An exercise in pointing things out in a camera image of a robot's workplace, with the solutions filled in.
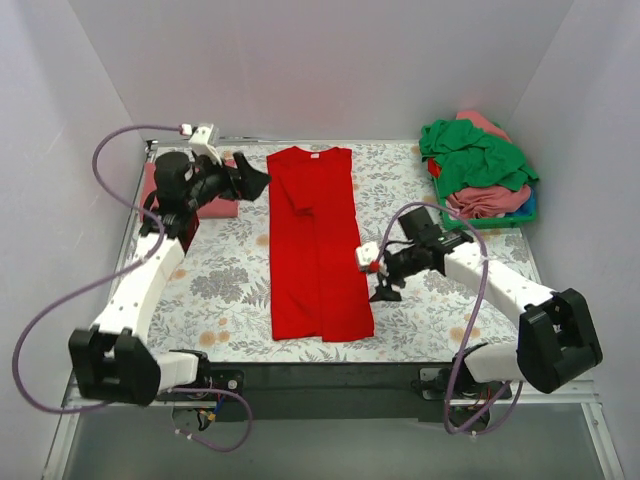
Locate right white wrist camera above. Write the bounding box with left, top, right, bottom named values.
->
left=355, top=242, right=380, bottom=273

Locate green crumpled t shirt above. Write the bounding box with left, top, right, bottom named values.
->
left=419, top=119, right=539, bottom=197

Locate floral patterned table mat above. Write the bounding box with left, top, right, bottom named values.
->
left=147, top=142, right=542, bottom=363

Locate green plastic basket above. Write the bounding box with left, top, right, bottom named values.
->
left=431, top=177, right=537, bottom=229

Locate folded pink t shirt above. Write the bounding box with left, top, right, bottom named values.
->
left=139, top=162, right=239, bottom=220

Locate red t shirt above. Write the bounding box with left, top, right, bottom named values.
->
left=267, top=147, right=374, bottom=343

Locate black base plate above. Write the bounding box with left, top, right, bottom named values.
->
left=155, top=361, right=514, bottom=424

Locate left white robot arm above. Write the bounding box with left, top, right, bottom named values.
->
left=68, top=151, right=271, bottom=406

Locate blue crumpled garment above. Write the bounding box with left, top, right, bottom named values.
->
left=508, top=187, right=536, bottom=217

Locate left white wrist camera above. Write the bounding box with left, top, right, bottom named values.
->
left=180, top=123, right=223, bottom=165

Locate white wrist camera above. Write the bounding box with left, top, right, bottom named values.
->
left=355, top=242, right=380, bottom=273
left=180, top=123, right=223, bottom=165

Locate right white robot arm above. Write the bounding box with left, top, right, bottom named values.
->
left=355, top=206, right=603, bottom=398

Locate red garment in basket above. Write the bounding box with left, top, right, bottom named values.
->
left=427, top=158, right=442, bottom=178

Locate pink crumpled t shirt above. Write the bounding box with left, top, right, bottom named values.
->
left=446, top=110, right=531, bottom=219

